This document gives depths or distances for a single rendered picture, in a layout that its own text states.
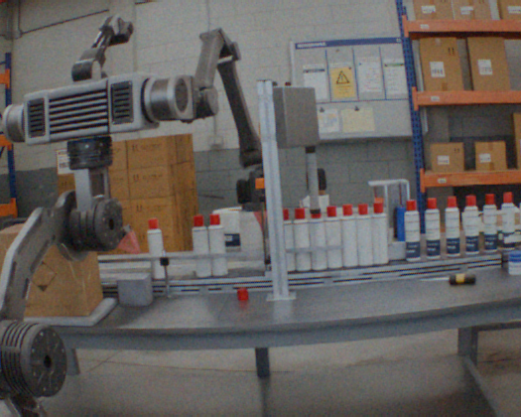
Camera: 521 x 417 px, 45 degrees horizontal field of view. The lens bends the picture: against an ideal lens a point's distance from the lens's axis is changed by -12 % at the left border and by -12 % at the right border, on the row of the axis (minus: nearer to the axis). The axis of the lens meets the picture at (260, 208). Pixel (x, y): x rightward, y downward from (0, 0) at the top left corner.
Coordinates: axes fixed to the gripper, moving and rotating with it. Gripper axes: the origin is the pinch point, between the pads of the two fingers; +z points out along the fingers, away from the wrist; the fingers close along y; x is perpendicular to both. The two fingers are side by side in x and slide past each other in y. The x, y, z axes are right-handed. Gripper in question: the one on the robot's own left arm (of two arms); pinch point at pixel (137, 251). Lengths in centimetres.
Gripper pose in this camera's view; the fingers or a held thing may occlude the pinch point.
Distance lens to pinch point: 237.6
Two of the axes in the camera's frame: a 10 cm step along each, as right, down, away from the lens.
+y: 0.9, -1.1, 9.9
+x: -7.0, 7.0, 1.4
